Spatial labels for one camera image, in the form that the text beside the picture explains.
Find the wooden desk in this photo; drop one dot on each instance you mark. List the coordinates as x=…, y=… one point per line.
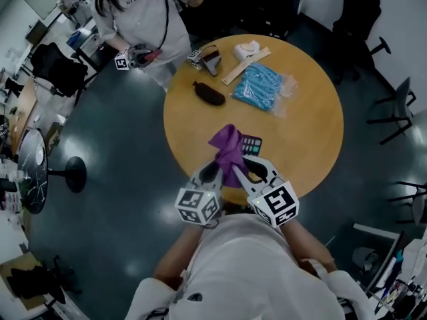
x=23, y=112

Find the white T-shaped tool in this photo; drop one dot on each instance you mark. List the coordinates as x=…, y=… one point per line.
x=330, y=241

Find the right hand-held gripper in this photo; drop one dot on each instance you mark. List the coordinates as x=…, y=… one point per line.
x=277, y=205

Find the black calculator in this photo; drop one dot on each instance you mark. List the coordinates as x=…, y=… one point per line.
x=251, y=145

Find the black marble round table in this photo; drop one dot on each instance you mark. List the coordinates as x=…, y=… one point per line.
x=31, y=175

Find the grey chair with black legs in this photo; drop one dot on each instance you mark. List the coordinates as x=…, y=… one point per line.
x=420, y=205
x=402, y=102

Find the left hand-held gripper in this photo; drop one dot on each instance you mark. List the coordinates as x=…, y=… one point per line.
x=197, y=205

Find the person's right forearm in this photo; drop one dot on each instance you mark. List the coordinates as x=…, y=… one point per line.
x=310, y=248

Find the white desk with clutter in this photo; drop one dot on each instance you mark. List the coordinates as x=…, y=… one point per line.
x=417, y=255

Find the wooden ruler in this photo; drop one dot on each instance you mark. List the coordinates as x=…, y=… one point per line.
x=245, y=66

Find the purple cloth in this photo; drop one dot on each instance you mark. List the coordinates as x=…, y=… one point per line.
x=230, y=152

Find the black soft pouch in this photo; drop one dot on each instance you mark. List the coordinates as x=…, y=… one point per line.
x=210, y=94

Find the black mesh office chair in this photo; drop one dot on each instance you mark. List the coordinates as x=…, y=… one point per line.
x=56, y=68

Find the grey waste bin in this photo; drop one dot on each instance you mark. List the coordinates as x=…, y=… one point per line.
x=362, y=257

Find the tall black office chair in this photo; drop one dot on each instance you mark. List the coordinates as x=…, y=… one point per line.
x=357, y=15

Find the person's torso in white shirt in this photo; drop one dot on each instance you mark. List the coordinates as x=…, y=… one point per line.
x=250, y=272

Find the person's left forearm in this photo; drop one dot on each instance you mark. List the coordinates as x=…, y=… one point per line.
x=177, y=252

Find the grey metal frame table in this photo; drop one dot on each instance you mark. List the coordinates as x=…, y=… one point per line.
x=377, y=229

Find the plastic bag of blue items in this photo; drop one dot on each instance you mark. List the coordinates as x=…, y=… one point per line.
x=258, y=85

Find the blue storage bin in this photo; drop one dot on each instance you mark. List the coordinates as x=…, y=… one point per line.
x=77, y=38

